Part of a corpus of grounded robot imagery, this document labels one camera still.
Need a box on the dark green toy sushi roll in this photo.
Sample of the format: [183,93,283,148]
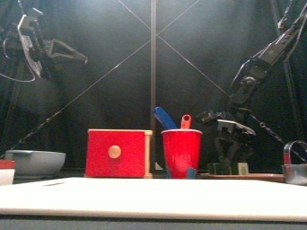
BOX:
[207,162,251,176]

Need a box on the brown wooden plate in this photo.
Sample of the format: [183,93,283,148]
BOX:
[199,172,287,183]

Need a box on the white plastic cutting board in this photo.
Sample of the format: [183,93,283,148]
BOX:
[0,176,307,224]

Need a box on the red plastic cup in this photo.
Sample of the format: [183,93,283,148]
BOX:
[159,128,204,180]

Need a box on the small blue toy piece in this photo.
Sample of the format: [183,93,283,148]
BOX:
[185,167,197,180]

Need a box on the metal measuring cup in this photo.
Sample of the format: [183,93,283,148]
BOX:
[280,139,307,186]

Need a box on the red wooden box with knob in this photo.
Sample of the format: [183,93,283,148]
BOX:
[84,128,155,180]

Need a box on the red and white container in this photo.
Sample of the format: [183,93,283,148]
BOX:
[0,159,17,187]

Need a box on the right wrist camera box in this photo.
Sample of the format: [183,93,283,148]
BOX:
[195,110,225,126]

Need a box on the white cable loop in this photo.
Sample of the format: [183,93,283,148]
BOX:
[0,38,38,84]

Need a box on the diagonal bracing wire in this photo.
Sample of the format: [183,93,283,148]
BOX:
[0,0,201,157]
[113,0,307,164]

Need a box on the orange utensil handle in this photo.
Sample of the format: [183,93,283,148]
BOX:
[180,113,193,130]

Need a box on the blue utensil handle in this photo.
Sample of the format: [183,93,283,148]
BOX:
[152,106,179,130]

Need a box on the vertical metal frame pole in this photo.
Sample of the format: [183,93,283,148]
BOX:
[148,0,159,173]

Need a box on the grey bowl with handle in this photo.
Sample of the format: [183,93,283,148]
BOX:
[4,149,66,178]

